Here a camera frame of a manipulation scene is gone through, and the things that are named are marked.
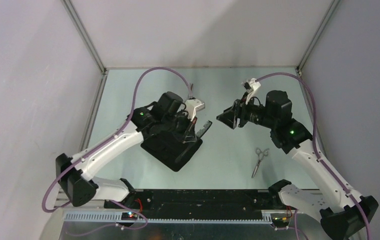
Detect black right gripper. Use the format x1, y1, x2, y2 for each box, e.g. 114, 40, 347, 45
216, 91, 276, 130

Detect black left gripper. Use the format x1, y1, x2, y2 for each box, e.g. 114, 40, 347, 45
162, 109, 197, 144

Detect black handled styling comb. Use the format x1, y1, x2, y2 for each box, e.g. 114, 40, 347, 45
196, 120, 212, 139

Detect black zippered tool case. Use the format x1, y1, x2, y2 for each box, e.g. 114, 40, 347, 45
140, 131, 203, 172

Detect silver scissors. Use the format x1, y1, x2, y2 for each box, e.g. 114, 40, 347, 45
251, 147, 269, 179

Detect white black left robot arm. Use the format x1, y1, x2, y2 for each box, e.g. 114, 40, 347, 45
56, 91, 205, 208

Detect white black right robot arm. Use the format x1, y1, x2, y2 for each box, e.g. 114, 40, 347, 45
217, 90, 378, 240

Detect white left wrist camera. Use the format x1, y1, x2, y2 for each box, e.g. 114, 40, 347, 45
184, 98, 205, 120

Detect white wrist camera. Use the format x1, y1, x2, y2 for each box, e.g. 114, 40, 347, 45
242, 78, 261, 105
184, 98, 205, 120

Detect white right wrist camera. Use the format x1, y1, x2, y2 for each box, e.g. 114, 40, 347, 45
242, 78, 261, 105

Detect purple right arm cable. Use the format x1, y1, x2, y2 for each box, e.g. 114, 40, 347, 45
255, 72, 373, 240

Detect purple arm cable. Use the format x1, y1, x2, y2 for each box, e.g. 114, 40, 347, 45
255, 72, 373, 240
41, 67, 194, 238

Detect aluminium front frame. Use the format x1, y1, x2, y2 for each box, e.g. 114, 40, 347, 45
54, 188, 356, 229

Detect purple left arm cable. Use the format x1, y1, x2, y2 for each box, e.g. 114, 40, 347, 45
41, 67, 194, 238

